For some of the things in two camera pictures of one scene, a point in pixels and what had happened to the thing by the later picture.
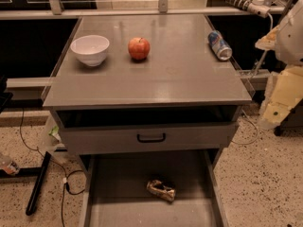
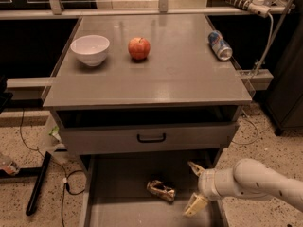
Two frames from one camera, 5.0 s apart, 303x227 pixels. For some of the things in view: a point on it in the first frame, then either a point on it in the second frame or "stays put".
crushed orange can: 158,188 stays put
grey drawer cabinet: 147,104 stays put
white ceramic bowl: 90,49 stays put
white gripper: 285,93 to 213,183
